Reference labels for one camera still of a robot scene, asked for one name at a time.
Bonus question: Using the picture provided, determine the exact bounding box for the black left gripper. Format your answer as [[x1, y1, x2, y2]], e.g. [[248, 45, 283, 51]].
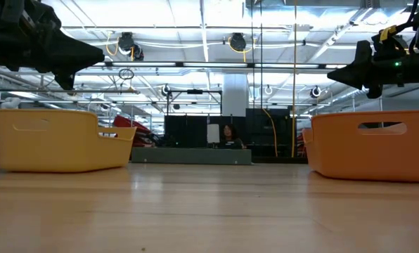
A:
[[0, 24, 105, 91]]

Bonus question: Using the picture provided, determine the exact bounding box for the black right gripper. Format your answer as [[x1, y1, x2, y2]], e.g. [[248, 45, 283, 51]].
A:
[[327, 39, 419, 100]]

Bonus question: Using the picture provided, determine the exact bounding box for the orange plastic bin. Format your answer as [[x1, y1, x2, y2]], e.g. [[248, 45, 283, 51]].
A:
[[302, 109, 419, 183]]

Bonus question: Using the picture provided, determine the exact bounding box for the white pipe elbow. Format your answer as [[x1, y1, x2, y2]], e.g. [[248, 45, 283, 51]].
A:
[[0, 97, 22, 110]]

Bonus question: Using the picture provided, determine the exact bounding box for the grey horizontal pipe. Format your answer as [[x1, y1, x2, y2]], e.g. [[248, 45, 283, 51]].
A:
[[0, 88, 141, 94]]

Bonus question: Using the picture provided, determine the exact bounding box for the red angled object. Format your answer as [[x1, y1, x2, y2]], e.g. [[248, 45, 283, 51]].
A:
[[112, 115, 153, 148]]

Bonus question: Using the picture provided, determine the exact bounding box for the yellow plastic bin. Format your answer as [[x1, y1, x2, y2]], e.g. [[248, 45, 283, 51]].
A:
[[0, 108, 138, 174]]

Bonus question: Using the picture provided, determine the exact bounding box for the white square pillar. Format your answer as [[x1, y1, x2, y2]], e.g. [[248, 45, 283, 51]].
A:
[[222, 72, 250, 117]]

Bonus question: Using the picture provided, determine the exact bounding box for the black partition panel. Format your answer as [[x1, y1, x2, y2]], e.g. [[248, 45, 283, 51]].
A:
[[164, 115, 209, 149]]

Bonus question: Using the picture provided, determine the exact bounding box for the long ceiling light bar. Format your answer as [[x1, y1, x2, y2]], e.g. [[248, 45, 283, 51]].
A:
[[93, 61, 348, 69]]

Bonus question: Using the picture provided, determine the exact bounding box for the person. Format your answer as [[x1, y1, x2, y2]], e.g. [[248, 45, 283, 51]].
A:
[[219, 123, 246, 150]]

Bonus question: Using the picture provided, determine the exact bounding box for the white board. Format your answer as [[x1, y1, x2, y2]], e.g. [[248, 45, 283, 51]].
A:
[[206, 123, 221, 144]]

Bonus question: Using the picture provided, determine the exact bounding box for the black cable with yellow tag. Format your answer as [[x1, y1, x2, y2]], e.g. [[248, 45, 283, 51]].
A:
[[378, 0, 419, 43]]

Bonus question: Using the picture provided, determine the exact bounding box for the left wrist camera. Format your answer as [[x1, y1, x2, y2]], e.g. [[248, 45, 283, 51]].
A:
[[22, 0, 61, 29]]

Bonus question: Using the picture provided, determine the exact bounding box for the black hanging cable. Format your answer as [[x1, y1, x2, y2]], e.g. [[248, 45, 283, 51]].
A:
[[251, 0, 256, 110], [259, 0, 264, 110]]

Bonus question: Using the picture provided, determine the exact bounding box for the yellow curved cable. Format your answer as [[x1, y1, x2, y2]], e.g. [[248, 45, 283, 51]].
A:
[[264, 108, 278, 158]]

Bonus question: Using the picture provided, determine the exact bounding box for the black gantry frame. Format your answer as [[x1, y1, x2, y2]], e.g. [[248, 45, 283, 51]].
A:
[[165, 89, 224, 117]]

